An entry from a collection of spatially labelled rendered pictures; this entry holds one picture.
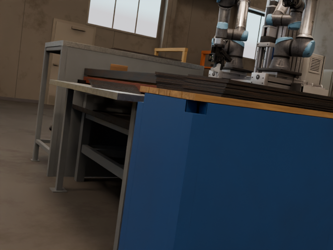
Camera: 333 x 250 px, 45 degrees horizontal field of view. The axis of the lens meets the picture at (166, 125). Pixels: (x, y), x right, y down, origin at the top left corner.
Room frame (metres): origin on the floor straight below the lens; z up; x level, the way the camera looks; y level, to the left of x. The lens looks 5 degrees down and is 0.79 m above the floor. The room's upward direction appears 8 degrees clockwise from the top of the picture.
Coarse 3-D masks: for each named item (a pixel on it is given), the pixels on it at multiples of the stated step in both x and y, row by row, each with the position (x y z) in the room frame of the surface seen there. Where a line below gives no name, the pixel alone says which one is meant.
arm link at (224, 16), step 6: (222, 0) 3.07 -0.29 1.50; (228, 0) 3.06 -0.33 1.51; (234, 0) 3.05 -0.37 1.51; (222, 6) 3.09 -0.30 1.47; (228, 6) 3.08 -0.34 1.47; (222, 12) 3.13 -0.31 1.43; (228, 12) 3.13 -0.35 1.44; (222, 18) 3.16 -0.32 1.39; (228, 18) 3.17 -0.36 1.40; (222, 48) 3.28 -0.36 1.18
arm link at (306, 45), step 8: (304, 0) 2.82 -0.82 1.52; (312, 0) 2.78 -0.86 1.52; (312, 8) 2.78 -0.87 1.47; (304, 16) 2.80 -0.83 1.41; (312, 16) 2.79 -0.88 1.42; (304, 24) 2.79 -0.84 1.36; (312, 24) 2.79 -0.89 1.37; (304, 32) 2.79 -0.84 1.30; (296, 40) 2.81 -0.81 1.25; (304, 40) 2.77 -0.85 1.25; (312, 40) 2.78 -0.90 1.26; (296, 48) 2.79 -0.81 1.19; (304, 48) 2.76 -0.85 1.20; (312, 48) 2.79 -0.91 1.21; (296, 56) 2.83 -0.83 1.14; (304, 56) 2.79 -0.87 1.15
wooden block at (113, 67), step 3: (111, 66) 2.83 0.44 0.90; (114, 66) 2.84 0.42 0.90; (117, 66) 2.84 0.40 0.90; (120, 66) 2.85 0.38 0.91; (123, 66) 2.85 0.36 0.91; (126, 66) 2.86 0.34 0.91; (111, 69) 2.83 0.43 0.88; (114, 69) 2.84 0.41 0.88; (117, 69) 2.84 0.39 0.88; (120, 69) 2.85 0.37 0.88; (123, 69) 2.85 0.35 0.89; (126, 69) 2.86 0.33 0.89
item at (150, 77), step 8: (88, 72) 3.02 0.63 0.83; (96, 72) 2.87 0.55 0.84; (104, 72) 2.73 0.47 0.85; (112, 72) 2.60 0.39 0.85; (120, 72) 2.49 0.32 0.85; (128, 72) 2.38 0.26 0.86; (136, 72) 2.29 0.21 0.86; (144, 72) 2.20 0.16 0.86; (136, 80) 2.28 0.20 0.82; (144, 80) 2.19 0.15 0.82; (152, 80) 2.11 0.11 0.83
